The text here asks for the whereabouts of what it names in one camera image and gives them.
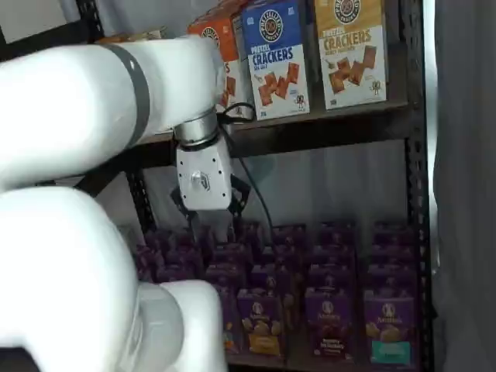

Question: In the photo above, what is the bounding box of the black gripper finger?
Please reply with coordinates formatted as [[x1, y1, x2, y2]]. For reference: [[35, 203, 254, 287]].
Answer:
[[169, 185, 204, 252], [227, 174, 252, 238]]

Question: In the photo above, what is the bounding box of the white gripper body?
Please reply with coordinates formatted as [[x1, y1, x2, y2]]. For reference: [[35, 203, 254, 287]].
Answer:
[[175, 139, 233, 212]]

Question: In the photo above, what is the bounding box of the purple Annie's box brown patch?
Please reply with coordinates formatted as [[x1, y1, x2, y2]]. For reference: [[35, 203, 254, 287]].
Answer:
[[304, 285, 357, 360]]

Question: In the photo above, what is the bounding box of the purple Annie's snack box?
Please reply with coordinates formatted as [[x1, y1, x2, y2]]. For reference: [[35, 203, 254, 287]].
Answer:
[[204, 264, 248, 291], [319, 220, 357, 248], [308, 263, 357, 291], [312, 243, 357, 269], [165, 246, 205, 273], [239, 220, 273, 250], [258, 245, 300, 271], [373, 220, 415, 248], [250, 263, 295, 292], [137, 243, 168, 273], [153, 266, 195, 287], [370, 243, 416, 269], [270, 222, 308, 250], [210, 241, 250, 269], [367, 263, 419, 302]]

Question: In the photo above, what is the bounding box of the purple Annie's box green patch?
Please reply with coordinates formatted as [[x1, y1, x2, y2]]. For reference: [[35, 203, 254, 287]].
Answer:
[[214, 285, 244, 354]]

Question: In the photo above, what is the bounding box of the purple Annie's box yellow patch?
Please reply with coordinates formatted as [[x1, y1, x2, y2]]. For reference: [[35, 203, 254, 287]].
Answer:
[[236, 288, 306, 355]]

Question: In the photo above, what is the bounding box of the blue pretzel crackers box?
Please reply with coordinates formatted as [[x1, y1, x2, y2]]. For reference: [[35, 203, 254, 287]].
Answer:
[[240, 0, 312, 122]]

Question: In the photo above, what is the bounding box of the orange pretzel crackers box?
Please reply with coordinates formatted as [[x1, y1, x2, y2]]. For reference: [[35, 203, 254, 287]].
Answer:
[[187, 10, 253, 114]]

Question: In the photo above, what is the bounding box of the yellow pretzel crackers box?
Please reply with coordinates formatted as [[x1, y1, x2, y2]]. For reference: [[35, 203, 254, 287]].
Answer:
[[313, 0, 389, 111]]

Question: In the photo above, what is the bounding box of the black metal shelf rack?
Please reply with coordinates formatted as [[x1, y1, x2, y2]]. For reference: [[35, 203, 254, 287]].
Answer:
[[75, 0, 437, 372]]

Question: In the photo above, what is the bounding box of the purple Annie's box teal patch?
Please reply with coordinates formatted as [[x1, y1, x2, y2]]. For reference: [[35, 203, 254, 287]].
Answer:
[[363, 297, 419, 368]]

